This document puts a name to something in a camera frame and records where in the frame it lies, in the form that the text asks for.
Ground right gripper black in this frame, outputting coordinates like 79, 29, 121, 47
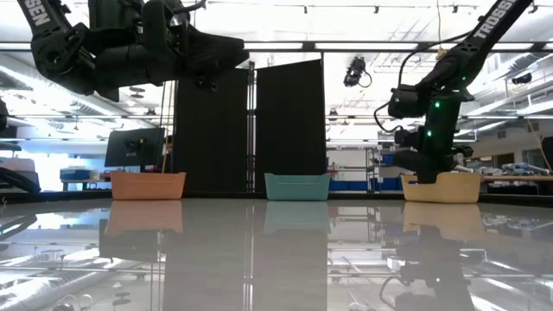
395, 144, 474, 185

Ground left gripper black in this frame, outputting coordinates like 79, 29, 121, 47
140, 0, 251, 86

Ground yellow plastic bin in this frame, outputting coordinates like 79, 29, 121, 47
400, 171, 484, 204

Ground ceiling light strip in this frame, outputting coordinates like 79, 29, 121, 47
487, 41, 536, 51
314, 41, 419, 51
244, 41, 304, 51

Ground shelf with blue crates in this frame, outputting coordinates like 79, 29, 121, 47
327, 149, 453, 194

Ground black room divider panel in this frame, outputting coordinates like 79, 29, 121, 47
253, 59, 328, 194
174, 63, 251, 194

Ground wooden workbench top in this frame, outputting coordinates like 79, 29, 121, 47
483, 175, 553, 182

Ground grey metal tubes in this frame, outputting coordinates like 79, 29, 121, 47
500, 162, 552, 176

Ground person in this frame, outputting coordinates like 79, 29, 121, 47
162, 134, 175, 174

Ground black computer monitor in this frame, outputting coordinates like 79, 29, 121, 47
104, 127, 167, 174

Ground teal plastic bin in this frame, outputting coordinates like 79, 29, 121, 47
263, 172, 332, 202

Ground orange plastic bin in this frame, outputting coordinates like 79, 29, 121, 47
110, 170, 188, 201

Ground blue storage box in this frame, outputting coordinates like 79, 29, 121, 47
59, 168, 92, 181

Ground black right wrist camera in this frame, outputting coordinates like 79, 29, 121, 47
393, 128, 420, 149

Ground yellow hanging cable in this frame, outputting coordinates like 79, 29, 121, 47
435, 0, 448, 61

